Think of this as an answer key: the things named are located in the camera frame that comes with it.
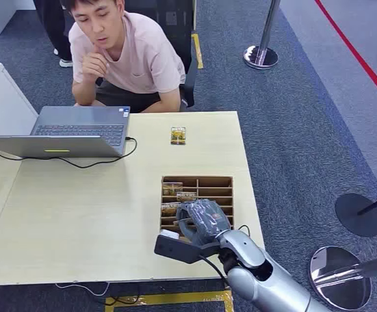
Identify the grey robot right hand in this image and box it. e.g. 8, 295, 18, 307
176, 198, 231, 247

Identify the wooden slotted card holder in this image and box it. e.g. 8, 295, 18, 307
159, 175, 234, 234

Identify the yellow green hotel card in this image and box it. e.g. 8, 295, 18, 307
170, 126, 187, 146

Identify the seated person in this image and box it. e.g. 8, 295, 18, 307
60, 0, 187, 114

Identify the person's right hand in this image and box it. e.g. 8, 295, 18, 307
82, 51, 110, 85

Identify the standing person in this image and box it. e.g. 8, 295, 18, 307
33, 0, 74, 69

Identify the chrome stanchion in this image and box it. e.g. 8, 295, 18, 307
308, 246, 377, 312
242, 0, 282, 71

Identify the grey laptop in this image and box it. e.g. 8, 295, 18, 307
0, 105, 131, 159

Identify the black base stanchion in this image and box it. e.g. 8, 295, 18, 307
334, 188, 377, 239

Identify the white cabinet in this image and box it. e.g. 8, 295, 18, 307
0, 62, 39, 137

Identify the dark wrist camera box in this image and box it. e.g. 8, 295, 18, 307
153, 229, 222, 265

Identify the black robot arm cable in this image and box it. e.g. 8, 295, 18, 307
197, 255, 229, 287

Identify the black floor cable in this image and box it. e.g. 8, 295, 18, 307
97, 293, 141, 307

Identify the white floor cable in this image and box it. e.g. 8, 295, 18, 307
54, 281, 110, 298

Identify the black laptop power cable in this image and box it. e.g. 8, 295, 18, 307
0, 136, 138, 170

